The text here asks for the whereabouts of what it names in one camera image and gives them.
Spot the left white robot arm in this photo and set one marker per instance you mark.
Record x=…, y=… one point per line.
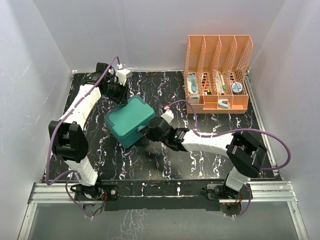
x=67, y=139

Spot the teal white small box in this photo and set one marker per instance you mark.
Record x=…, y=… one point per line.
x=223, y=103

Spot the round blue white tin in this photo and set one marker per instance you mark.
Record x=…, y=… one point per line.
x=237, y=88

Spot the small white red box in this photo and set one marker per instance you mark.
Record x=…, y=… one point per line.
x=194, y=98

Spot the orange file organizer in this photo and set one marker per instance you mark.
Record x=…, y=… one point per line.
x=214, y=73

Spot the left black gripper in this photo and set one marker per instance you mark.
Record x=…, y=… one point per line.
x=122, y=99

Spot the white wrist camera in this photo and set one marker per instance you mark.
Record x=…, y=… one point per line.
x=122, y=74
x=168, y=115

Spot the blue brush blister pack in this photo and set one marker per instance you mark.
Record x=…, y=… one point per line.
x=192, y=83

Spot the green medicine kit box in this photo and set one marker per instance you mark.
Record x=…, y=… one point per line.
x=125, y=121

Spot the white tube in organizer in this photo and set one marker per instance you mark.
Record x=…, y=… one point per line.
x=220, y=84

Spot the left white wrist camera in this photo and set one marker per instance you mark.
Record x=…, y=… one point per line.
x=122, y=74

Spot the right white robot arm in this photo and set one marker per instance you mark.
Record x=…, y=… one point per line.
x=246, y=153

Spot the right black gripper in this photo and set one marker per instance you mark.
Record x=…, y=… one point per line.
x=148, y=134

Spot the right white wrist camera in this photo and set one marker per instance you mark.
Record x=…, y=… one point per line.
x=168, y=115

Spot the red pencil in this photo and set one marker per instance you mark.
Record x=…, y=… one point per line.
x=205, y=81

